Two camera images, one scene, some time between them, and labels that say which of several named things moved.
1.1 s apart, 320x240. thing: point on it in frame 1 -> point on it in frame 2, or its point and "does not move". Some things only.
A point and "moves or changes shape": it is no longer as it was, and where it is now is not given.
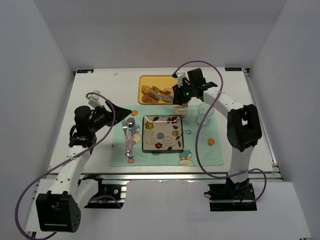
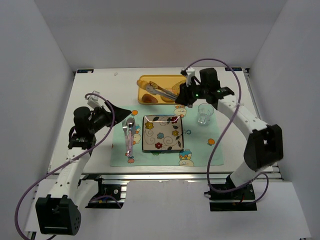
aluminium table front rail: (152, 176) does not move
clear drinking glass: (203, 110) does not move
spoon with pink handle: (130, 122) does not move
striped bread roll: (149, 91) -> (142, 84)
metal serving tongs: (157, 91) moves or changes shape
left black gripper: (110, 113) does not move
